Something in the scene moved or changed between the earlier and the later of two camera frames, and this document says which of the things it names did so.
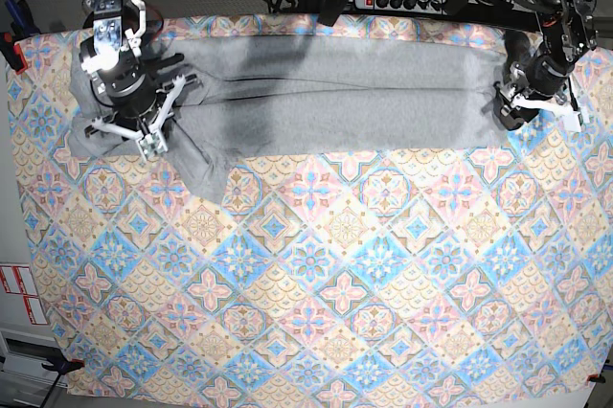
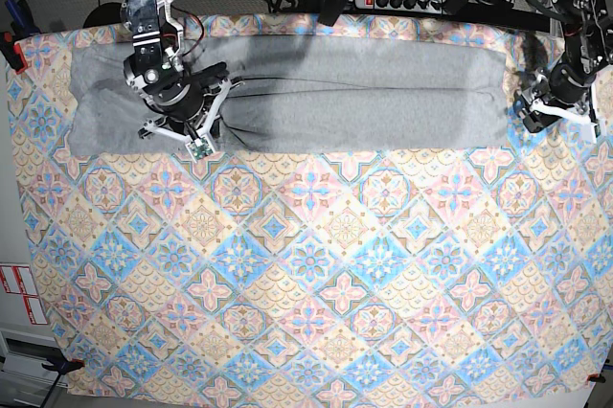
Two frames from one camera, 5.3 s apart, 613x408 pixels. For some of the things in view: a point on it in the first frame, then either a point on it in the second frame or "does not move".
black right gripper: x=536 y=77 to x=559 y=85
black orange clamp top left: x=23 y=26 does not move
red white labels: x=18 y=280 does not move
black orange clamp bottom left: x=62 y=366 does not move
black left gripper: x=131 y=86 to x=182 y=98
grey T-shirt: x=257 y=96 does not move
